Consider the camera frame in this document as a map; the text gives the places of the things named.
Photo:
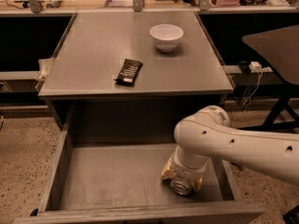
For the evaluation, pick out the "white ceramic bowl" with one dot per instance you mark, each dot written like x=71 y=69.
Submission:
x=166 y=37

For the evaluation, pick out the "open grey top drawer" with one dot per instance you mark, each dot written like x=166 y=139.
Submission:
x=92 y=181

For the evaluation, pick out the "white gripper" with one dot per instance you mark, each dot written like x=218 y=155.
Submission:
x=184 y=174

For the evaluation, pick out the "grey cabinet counter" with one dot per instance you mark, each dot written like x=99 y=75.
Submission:
x=98 y=43

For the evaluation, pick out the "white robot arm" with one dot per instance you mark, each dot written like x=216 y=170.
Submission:
x=207 y=134

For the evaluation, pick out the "white green 7up can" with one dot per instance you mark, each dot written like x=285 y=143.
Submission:
x=181 y=187

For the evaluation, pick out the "white power adapter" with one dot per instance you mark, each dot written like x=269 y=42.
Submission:
x=255 y=67

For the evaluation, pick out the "black side table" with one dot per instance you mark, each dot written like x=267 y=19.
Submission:
x=280 y=48

